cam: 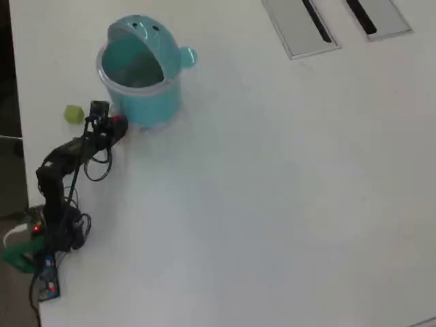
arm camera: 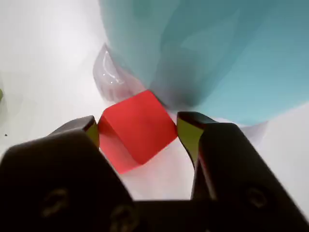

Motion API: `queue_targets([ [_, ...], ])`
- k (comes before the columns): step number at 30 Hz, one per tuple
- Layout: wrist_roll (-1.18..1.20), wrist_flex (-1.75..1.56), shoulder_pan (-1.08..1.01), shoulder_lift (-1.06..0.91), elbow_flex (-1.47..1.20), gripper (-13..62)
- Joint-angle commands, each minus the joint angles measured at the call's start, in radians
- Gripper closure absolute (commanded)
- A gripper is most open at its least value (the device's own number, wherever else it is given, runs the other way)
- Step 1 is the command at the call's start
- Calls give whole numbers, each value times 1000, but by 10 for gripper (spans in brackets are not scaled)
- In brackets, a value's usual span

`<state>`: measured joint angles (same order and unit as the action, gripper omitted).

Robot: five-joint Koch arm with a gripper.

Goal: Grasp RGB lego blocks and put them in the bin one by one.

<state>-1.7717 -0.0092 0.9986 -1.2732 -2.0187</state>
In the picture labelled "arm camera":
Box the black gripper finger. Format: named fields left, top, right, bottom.
left=0, top=115, right=136, bottom=232
left=176, top=111, right=309, bottom=232

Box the teal whale-shaped bin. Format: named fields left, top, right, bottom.
left=93, top=0, right=309, bottom=145

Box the red cube block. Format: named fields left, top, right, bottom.
left=98, top=89, right=178, bottom=174

